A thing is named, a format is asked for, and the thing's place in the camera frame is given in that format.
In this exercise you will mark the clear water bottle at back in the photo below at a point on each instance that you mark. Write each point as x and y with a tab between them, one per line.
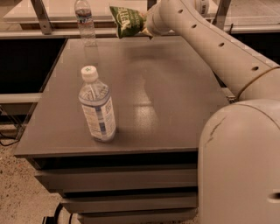
85	22

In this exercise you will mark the water bottle with white cap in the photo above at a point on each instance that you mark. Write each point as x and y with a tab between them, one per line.
95	99

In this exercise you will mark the grey drawer cabinet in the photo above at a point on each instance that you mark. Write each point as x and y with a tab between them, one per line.
163	94

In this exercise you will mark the metal railing frame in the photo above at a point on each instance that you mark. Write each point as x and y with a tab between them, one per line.
48	19

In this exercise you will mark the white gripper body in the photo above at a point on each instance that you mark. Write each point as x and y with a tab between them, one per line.
151	19

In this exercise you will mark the green jalapeno chip bag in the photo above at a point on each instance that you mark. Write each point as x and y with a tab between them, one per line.
128	22

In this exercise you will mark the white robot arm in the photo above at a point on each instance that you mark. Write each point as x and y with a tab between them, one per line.
239	147

